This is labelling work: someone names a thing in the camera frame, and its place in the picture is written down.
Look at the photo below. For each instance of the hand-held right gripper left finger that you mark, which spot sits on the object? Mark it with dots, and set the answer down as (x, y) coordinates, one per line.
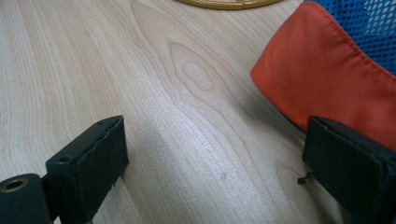
(90, 168)

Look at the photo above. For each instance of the orange fabric pouch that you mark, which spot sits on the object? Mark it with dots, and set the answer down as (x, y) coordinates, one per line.
(323, 68)

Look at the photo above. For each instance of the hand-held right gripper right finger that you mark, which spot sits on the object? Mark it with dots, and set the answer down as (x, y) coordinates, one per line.
(348, 161)

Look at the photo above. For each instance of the yellow round rim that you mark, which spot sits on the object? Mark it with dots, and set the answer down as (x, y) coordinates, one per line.
(229, 3)

